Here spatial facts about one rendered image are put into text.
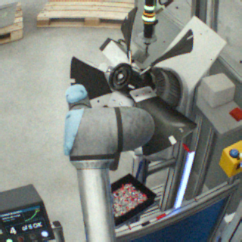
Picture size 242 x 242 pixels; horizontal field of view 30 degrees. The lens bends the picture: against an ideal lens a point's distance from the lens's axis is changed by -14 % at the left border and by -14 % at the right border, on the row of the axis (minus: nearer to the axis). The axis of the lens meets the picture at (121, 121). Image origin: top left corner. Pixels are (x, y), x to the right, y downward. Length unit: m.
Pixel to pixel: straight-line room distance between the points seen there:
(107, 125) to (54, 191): 1.90
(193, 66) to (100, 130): 0.94
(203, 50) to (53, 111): 1.82
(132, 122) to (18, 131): 2.33
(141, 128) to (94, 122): 0.12
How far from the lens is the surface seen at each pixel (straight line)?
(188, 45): 1.81
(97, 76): 2.08
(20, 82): 4.00
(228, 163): 1.91
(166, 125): 1.81
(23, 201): 1.45
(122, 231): 1.86
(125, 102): 1.99
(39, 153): 3.35
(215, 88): 2.39
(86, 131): 1.24
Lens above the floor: 2.38
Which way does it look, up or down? 42 degrees down
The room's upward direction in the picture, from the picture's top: 3 degrees clockwise
